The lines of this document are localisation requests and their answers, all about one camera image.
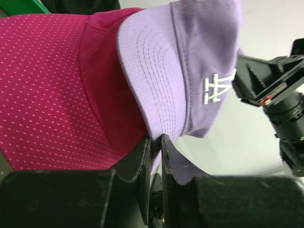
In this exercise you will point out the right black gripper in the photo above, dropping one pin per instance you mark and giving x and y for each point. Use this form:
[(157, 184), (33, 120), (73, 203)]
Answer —
[(270, 81)]

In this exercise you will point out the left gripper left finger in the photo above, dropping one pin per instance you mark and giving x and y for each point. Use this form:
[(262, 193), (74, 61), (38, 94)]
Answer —
[(135, 168)]

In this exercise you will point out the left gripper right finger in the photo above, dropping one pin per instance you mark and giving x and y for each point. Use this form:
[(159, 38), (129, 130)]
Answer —
[(180, 194)]

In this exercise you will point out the lavender cap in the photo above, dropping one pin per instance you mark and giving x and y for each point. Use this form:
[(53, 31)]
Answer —
[(179, 61)]

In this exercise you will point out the magenta cap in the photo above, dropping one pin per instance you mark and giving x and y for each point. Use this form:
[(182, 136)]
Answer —
[(64, 100)]

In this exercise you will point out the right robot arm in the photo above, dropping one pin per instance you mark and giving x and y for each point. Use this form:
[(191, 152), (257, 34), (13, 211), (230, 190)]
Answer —
[(287, 119)]

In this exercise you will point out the black beige cap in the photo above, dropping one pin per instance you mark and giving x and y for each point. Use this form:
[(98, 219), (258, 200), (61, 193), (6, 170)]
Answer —
[(84, 7)]

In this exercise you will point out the green plastic bin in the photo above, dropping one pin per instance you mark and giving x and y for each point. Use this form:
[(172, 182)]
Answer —
[(19, 7)]

